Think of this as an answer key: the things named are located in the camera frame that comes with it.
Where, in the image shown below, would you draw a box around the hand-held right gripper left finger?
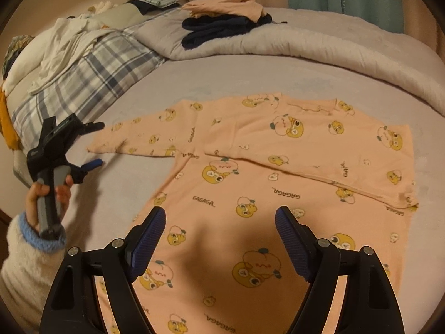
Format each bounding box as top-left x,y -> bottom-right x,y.
39,206 -> 167,334

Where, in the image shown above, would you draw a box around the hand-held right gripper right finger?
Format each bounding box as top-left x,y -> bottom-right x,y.
275,206 -> 406,334

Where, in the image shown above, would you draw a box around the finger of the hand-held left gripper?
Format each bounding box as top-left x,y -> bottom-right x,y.
70,159 -> 104,185
78,122 -> 105,137

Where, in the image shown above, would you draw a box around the pink cartoon print pajama top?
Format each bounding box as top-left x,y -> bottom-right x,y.
86,92 -> 420,334

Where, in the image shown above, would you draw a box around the person's left forearm fleece sleeve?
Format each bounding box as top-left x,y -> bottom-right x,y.
0,212 -> 67,331

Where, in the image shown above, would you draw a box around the folded navy clothes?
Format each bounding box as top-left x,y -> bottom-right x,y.
181,13 -> 274,50

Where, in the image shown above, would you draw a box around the folded pink clothes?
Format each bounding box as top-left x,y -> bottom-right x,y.
181,0 -> 268,21

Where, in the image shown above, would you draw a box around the person's left hand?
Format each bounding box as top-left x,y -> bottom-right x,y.
25,176 -> 74,232

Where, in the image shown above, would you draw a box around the blue plaid duvet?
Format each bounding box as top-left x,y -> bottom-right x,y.
12,24 -> 168,147

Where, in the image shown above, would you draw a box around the mustard yellow cloth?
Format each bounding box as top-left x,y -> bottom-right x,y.
0,89 -> 20,151

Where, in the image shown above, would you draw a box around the white crumpled cloth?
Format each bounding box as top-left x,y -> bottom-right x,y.
29,17 -> 121,95

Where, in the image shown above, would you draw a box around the patterned green cloth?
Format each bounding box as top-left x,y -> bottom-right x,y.
2,34 -> 34,77

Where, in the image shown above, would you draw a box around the beige grey cloth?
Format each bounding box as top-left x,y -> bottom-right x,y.
103,5 -> 147,29

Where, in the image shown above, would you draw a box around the cream plush cloth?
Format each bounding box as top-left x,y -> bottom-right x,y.
87,1 -> 123,15

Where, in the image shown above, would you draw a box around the lavender bed sheet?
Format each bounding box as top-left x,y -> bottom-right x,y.
14,54 -> 445,334

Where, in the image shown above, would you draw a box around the dark navy cloth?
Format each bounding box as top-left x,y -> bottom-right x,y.
124,2 -> 154,17

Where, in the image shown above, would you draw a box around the grey rolled comforter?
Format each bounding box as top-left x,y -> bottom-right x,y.
134,5 -> 445,112

